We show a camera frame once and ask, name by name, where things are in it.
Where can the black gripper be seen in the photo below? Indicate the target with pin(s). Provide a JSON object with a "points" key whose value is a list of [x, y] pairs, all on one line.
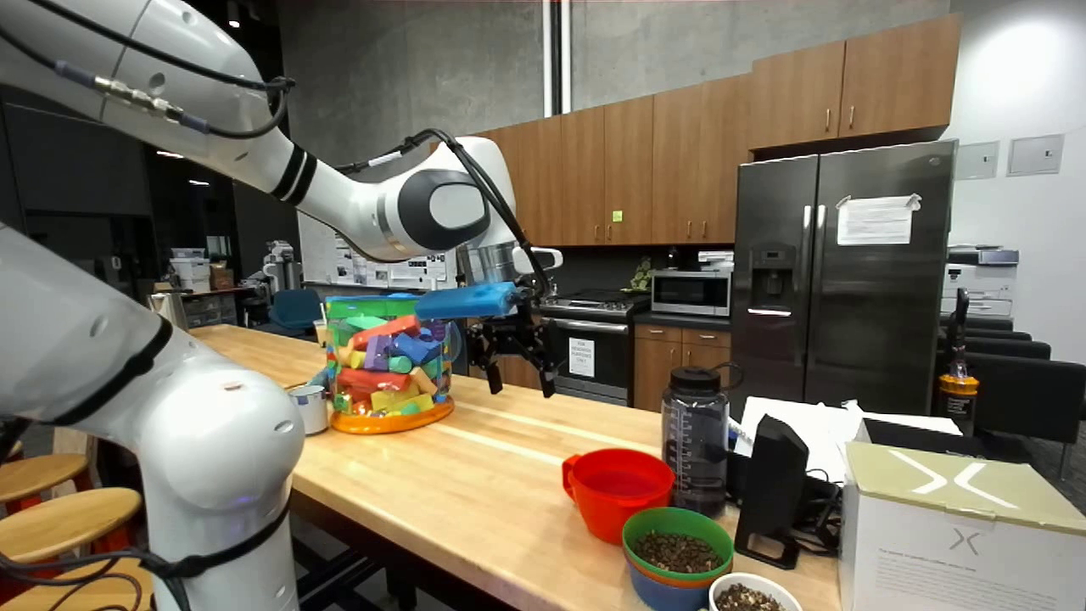
{"points": [[509, 332]]}

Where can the orange rectangular foam block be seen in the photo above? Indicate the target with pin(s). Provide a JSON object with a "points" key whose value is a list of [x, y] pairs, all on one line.
{"points": [[406, 322]]}

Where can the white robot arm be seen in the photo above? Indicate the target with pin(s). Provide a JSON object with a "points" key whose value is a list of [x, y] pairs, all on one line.
{"points": [[214, 441]]}

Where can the clear toy bag with blocks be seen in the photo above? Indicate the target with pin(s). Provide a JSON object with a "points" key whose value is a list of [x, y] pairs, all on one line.
{"points": [[397, 382]]}

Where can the black oven range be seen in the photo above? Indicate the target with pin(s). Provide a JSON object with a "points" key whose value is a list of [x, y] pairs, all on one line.
{"points": [[596, 342]]}

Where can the red measuring cup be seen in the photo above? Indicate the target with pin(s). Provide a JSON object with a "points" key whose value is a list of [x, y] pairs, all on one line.
{"points": [[615, 482]]}

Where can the dark water bottle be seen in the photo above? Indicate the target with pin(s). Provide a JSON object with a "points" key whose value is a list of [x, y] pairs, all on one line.
{"points": [[693, 437]]}

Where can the silver microwave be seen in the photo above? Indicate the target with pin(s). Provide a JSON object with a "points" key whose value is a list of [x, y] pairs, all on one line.
{"points": [[689, 293]]}

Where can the small metal cup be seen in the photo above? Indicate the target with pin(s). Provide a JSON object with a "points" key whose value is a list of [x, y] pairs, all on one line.
{"points": [[309, 405]]}

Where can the green bowl with beans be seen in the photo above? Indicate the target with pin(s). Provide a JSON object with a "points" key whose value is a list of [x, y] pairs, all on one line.
{"points": [[672, 556]]}

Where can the wooden upper cabinets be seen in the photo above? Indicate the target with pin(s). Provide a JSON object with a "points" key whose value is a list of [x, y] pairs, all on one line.
{"points": [[663, 167]]}

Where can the black device on table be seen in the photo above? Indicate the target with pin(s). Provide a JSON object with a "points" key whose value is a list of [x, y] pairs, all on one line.
{"points": [[776, 492]]}

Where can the white bowl with beans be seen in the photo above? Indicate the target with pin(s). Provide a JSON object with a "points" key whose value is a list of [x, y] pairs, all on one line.
{"points": [[751, 590]]}

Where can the black stainless refrigerator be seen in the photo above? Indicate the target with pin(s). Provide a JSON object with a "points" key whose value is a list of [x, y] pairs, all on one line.
{"points": [[839, 277]]}

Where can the white cardboard box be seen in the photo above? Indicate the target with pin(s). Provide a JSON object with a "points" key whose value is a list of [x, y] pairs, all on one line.
{"points": [[932, 529]]}

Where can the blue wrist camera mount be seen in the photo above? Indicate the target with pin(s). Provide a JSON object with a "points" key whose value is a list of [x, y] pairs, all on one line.
{"points": [[471, 303]]}

